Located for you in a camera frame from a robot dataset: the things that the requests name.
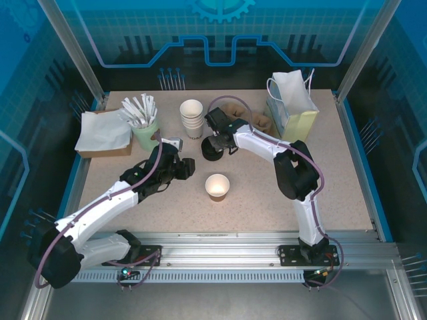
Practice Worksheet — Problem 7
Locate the brown pulp carrier stack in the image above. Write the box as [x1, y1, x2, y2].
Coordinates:
[222, 103, 273, 138]

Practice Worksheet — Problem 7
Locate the black cup lid stack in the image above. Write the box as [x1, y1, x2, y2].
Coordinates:
[201, 138, 225, 163]

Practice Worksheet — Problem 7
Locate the landscape print paper bag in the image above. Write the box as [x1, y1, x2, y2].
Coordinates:
[266, 68, 320, 141]

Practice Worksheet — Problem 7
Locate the pale green plastic cup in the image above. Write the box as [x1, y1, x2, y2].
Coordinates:
[131, 115, 160, 153]

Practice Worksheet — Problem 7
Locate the slotted metal cable tray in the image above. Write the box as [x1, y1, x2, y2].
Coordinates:
[71, 269, 307, 284]

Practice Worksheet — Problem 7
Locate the brown cardboard napkin box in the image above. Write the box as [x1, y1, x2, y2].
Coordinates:
[75, 108, 133, 158]

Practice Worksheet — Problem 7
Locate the blue table edge strip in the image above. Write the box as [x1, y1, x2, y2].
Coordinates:
[340, 98, 395, 243]
[58, 99, 108, 221]

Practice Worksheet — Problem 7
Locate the brown paper coffee cup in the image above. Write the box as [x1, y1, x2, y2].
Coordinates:
[204, 173, 231, 203]

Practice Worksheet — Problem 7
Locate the white paper napkin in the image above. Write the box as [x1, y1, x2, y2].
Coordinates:
[74, 108, 133, 153]

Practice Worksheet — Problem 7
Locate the aluminium frame post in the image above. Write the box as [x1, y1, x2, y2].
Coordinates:
[335, 0, 403, 104]
[36, 0, 109, 111]

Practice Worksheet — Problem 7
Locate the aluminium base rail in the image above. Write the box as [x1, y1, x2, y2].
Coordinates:
[78, 231, 401, 269]

